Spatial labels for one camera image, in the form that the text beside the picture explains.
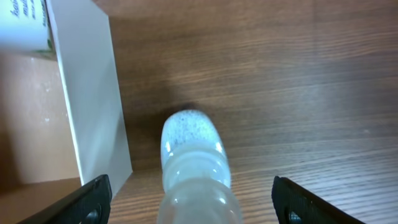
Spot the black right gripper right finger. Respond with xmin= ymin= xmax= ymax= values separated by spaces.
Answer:
xmin=271 ymin=176 xmax=364 ymax=224

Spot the white tube leaf print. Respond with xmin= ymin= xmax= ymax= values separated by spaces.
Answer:
xmin=1 ymin=0 xmax=56 ymax=60

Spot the clear speckled gel bottle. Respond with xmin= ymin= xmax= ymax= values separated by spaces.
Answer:
xmin=157 ymin=110 xmax=243 ymax=224

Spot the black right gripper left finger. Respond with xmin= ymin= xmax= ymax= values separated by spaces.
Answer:
xmin=20 ymin=174 xmax=113 ymax=224

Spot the white open cardboard box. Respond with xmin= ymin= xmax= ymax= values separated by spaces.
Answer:
xmin=1 ymin=1 xmax=132 ymax=223

